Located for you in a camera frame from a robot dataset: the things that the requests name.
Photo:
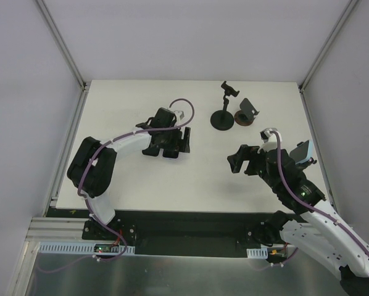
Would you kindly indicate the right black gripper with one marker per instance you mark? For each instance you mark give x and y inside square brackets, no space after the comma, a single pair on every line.
[250,160]

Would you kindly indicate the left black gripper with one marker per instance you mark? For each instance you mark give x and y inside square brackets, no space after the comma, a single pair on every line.
[171,143]

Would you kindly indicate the lavender case smartphone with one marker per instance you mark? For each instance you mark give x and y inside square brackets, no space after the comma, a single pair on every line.
[170,154]

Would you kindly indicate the black smartphone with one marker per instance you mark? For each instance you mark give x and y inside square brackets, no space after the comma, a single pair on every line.
[152,151]

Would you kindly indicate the black round-base phone stand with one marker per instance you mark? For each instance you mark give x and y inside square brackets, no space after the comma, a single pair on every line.
[223,120]

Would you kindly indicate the brown-base black phone stand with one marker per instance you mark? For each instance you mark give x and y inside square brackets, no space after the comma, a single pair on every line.
[246,114]

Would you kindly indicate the light blue case smartphone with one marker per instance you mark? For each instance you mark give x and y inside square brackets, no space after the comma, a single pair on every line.
[303,152]

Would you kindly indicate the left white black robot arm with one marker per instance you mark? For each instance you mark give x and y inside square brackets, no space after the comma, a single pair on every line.
[92,167]

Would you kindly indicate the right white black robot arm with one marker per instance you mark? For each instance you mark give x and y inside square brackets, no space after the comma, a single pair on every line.
[330,241]

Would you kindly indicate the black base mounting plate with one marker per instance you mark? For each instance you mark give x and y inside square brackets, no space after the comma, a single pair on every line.
[191,247]

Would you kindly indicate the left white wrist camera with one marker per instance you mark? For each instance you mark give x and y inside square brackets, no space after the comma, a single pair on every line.
[179,116]

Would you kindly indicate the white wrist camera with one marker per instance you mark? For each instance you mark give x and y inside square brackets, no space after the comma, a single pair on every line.
[179,116]
[271,138]

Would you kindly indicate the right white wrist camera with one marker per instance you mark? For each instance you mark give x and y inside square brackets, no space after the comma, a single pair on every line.
[271,138]

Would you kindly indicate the right white cable duct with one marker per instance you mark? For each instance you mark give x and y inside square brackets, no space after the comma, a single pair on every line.
[258,253]

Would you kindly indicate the white cable duct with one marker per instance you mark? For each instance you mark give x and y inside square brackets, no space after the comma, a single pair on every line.
[258,253]
[78,248]

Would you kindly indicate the left white cable duct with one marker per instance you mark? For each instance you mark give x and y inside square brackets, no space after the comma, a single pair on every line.
[78,248]

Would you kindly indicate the front aluminium frame rail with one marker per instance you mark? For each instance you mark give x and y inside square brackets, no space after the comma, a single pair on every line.
[48,229]

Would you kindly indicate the left aluminium frame post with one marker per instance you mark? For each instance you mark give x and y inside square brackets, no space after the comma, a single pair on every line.
[60,42]

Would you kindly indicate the aluminium frame post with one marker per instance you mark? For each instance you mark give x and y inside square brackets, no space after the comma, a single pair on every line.
[337,28]
[60,42]

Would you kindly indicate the right aluminium frame post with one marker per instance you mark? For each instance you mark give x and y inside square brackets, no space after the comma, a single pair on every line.
[337,28]

